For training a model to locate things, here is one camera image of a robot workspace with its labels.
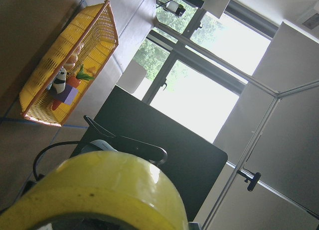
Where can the yellow tape roll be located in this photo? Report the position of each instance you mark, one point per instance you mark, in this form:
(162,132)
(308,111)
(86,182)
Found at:
(107,185)

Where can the yellow plastic basket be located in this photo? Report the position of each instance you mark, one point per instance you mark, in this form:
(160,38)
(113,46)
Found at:
(95,27)

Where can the toy carrot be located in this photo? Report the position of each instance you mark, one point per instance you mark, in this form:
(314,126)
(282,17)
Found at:
(75,81)

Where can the purple block toy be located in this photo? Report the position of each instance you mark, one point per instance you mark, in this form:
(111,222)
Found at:
(66,97)

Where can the toy croissant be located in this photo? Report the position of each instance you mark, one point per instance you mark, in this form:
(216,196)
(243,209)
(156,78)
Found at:
(70,63)

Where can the panda figure toy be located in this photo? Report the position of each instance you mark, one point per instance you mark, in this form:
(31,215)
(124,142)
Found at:
(59,81)

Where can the black clamp on frame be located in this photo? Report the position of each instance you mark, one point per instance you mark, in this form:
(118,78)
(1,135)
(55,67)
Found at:
(253,181)

